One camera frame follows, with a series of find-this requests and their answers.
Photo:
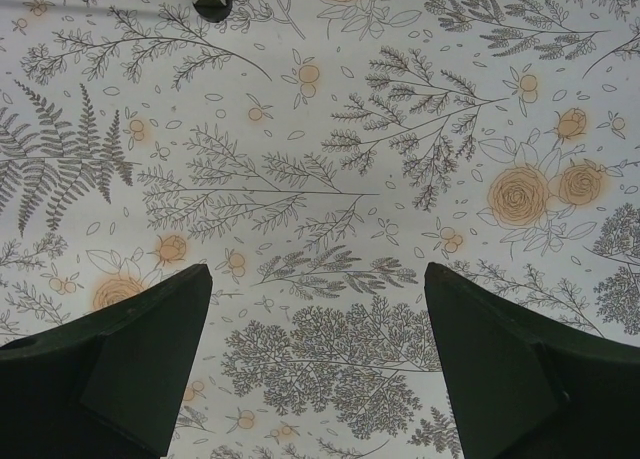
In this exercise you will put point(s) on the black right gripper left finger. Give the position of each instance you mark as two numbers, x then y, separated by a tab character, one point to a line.
109	384

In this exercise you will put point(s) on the floral patterned table mat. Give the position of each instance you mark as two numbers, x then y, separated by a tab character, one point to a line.
316	155

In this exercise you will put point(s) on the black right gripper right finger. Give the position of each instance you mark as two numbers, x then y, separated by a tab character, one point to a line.
522	385

